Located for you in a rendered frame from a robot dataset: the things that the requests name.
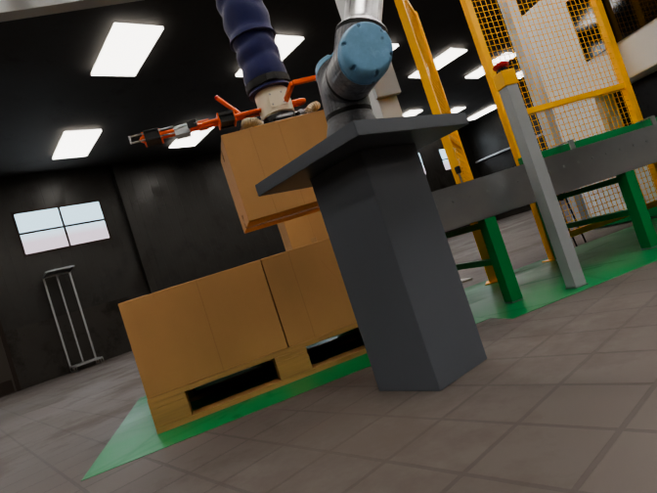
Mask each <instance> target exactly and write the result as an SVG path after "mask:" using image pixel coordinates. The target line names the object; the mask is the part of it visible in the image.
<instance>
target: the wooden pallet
mask: <svg viewBox="0 0 657 493"><path fill-rule="evenodd" d="M353 329H354V333H351V334H349V335H346V336H341V337H339V338H336V339H333V340H331V341H328V342H325V343H323V344H320V345H317V346H315V347H312V348H309V349H307V348H306V346H308V345H311V344H314V343H317V342H319V341H322V340H325V339H327V338H330V337H333V336H337V335H340V334H342V333H345V332H348V331H351V330H353ZM361 337H362V336H361V333H360V330H359V327H358V324H357V323H354V324H352V325H349V326H346V327H344V328H341V329H338V330H335V331H333V332H330V333H327V334H325V335H322V336H317V337H315V338H312V339H309V340H307V341H304V342H301V343H298V344H296V345H294V346H291V347H287V348H286V349H283V350H280V351H278V352H275V353H272V354H270V355H267V356H264V357H261V358H259V359H256V360H253V361H251V362H248V363H245V364H242V365H240V366H237V367H235V368H233V369H230V370H227V371H224V372H222V373H219V374H216V375H214V376H211V377H208V378H205V379H203V380H200V381H196V382H193V383H190V384H187V385H185V386H182V387H179V388H177V389H174V390H171V391H168V392H166V393H163V394H160V395H158V396H156V397H153V398H150V399H148V400H147V401H148V404H149V407H150V410H151V414H152V417H153V422H154V425H155V428H156V432H157V434H160V433H163V432H165V431H168V430H169V429H172V428H175V427H177V426H181V425H184V424H186V423H189V422H192V421H194V420H197V419H199V418H202V417H204V416H207V415H210V414H212V413H215V412H217V411H220V410H222V409H225V408H228V407H230V406H233V405H235V404H238V403H240V402H242V401H245V400H247V399H250V398H252V397H255V396H257V395H260V394H263V393H265V392H268V391H270V390H273V389H275V388H278V387H281V386H283V385H286V384H288V383H291V382H293V381H297V380H300V379H303V378H305V377H308V376H310V375H313V374H315V373H318V372H320V371H322V370H325V369H327V368H330V367H332V366H335V365H338V364H340V363H343V362H345V361H348V360H350V359H353V358H356V357H358V356H361V355H363V354H366V353H367V350H366V348H365V345H362V346H359V347H357V348H354V349H351V350H349V351H346V352H343V353H341V354H338V355H336V356H333V357H330V358H329V359H326V360H324V361H321V362H318V363H316V364H313V365H312V364H311V361H310V358H309V357H312V356H315V355H317V354H320V353H322V352H325V351H328V350H330V349H333V348H336V347H337V346H340V345H343V344H345V343H348V342H350V341H353V340H356V339H358V338H361ZM264 362H265V364H266V365H265V366H262V367H259V368H257V369H254V370H251V371H249V372H246V373H243V374H241V375H238V376H235V377H233V378H230V379H227V380H225V381H220V382H218V383H215V384H213V385H211V386H208V387H205V388H203V389H200V390H197V391H195V388H196V387H198V386H201V385H204V384H206V383H209V382H212V381H216V380H219V379H222V378H224V377H226V376H229V375H231V374H234V373H237V372H239V371H242V370H245V369H248V368H250V367H253V366H256V365H258V364H261V363H264ZM273 371H277V375H278V378H277V379H274V380H271V381H267V382H265V383H262V384H259V385H257V386H255V387H253V388H250V389H247V390H245V391H242V392H240V393H237V394H234V395H232V396H229V397H226V398H224V399H221V400H219V401H216V402H213V403H211V404H208V405H206V406H203V407H200V408H198V409H195V410H193V408H192V405H191V402H193V401H196V400H199V399H200V398H203V397H206V396H208V395H211V394H213V393H216V392H219V391H221V390H224V389H227V388H229V387H232V386H235V385H237V384H240V383H243V382H245V381H249V380H252V379H255V378H257V377H260V376H263V375H265V374H268V373H271V372H273Z"/></svg>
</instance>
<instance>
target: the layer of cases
mask: <svg viewBox="0 0 657 493"><path fill-rule="evenodd" d="M118 307H119V310H120V313H121V317H122V320H123V323H124V326H125V329H126V333H127V335H128V338H129V341H130V345H131V348H132V351H133V354H134V357H135V361H136V364H137V367H138V370H139V374H140V377H141V380H142V383H143V386H144V390H145V392H146V395H147V398H148V399H150V398H153V397H156V396H158V395H160V394H163V393H166V392H168V391H171V390H174V389H177V388H179V387H182V386H185V385H187V384H190V383H193V382H196V381H200V380H203V379H205V378H208V377H211V376H214V375H216V374H219V373H222V372H224V371H227V370H230V369H233V368H235V367H237V366H240V365H242V364H245V363H248V362H251V361H253V360H256V359H259V358H261V357H264V356H267V355H270V354H272V353H275V352H278V351H280V350H283V349H286V348H287V347H291V346H294V345H296V344H298V343H301V342H304V341H307V340H309V339H312V338H315V337H317V336H322V335H325V334H327V333H330V332H333V331H335V330H338V329H341V328H344V327H346V326H349V325H352V324H354V323H357V321H356V318H355V315H354V312H353V309H352V306H351V302H350V299H349V296H348V293H347V290H346V288H345V285H344V282H343V279H342V276H341V273H340V270H339V267H338V264H337V261H336V258H335V255H334V252H333V249H332V246H331V242H330V239H329V238H327V239H324V240H321V241H318V242H315V243H311V244H309V245H306V246H301V247H297V248H294V249H291V250H288V251H285V252H281V253H278V254H275V255H272V256H269V257H265V258H262V259H260V260H256V261H253V262H249V263H246V264H244V265H241V266H238V267H234V268H231V269H228V270H225V271H221V272H218V273H215V274H212V275H209V276H205V277H202V278H199V279H196V280H193V281H189V282H187V283H184V284H181V285H178V286H174V287H171V288H168V289H165V290H162V291H156V292H153V293H150V294H147V295H143V296H140V297H137V298H134V299H131V300H127V301H124V302H121V303H118Z"/></svg>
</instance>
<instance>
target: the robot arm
mask: <svg viewBox="0 0 657 493"><path fill-rule="evenodd" d="M382 8H383V0H345V8H344V19H343V21H341V22H340V23H339V24H338V25H337V27H336V30H335V38H334V49H333V53H332V55H326V56H325V57H323V58H322V59H321V60H320V61H319V62H318V63H317V65H316V80H317V83H318V87H319V91H320V95H321V99H322V103H323V108H324V112H325V116H326V120H327V124H328V131H327V137H328V136H330V135H331V134H333V133H334V132H336V131H337V130H339V129H340V128H342V127H343V126H345V125H346V124H348V123H349V122H351V121H353V120H361V119H375V118H376V117H375V116H374V114H373V112H372V105H371V101H370V97H369V94H370V92H371V91H372V89H373V88H374V86H375V85H376V83H377V82H378V81H379V79H380V78H381V77H382V76H383V75H384V74H385V73H386V72H387V70H388V68H389V66H390V63H391V60H392V55H393V47H392V42H391V39H390V37H389V35H388V34H387V28H386V26H385V25H384V24H383V23H382V22H381V20H382Z"/></svg>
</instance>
